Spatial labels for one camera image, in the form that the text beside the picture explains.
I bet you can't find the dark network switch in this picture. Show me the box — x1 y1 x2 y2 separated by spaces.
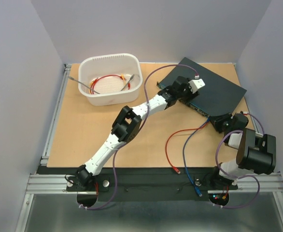
157 58 247 117

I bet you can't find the long red patch cable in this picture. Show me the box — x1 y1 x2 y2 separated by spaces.
89 74 131 94

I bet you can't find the red patch cable pair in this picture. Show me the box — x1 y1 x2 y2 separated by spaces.
166 120 209 174

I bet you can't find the blue patch cable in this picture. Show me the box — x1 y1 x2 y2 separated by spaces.
183 117 211 197

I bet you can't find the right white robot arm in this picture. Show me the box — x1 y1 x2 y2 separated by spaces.
209 111 277 189

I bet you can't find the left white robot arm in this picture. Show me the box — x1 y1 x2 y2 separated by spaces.
75 76 205 190

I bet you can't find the white plastic tub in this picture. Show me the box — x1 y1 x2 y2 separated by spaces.
78 53 143 106

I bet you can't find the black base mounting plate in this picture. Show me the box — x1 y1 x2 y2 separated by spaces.
38 166 238 202

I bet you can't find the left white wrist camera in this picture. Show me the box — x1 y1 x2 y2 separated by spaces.
188 79 205 93

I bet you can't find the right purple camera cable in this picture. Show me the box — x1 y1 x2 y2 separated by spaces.
213 113 265 209

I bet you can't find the purple camera cable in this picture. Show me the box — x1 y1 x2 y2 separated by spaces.
213 113 265 209
78 64 200 210

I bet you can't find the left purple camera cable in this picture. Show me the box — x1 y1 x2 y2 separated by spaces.
78 64 200 210

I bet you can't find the aluminium frame rail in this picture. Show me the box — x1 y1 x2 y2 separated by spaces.
14 64 72 232

